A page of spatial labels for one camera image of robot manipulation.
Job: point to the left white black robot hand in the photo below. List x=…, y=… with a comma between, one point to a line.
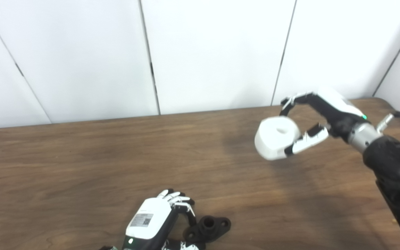
x=149, y=218

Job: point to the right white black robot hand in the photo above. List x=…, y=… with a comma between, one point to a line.
x=339, y=111

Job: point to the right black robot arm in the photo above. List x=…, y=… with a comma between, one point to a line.
x=394, y=166

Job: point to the black plastic holder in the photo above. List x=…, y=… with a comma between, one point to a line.
x=208, y=227

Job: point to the round white plastic piece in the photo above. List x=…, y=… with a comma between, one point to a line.
x=273, y=139

